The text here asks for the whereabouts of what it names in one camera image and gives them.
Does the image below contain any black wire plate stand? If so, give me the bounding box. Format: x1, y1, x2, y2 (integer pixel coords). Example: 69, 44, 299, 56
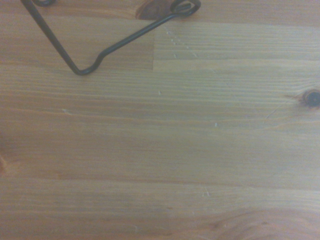
21, 0, 202, 76

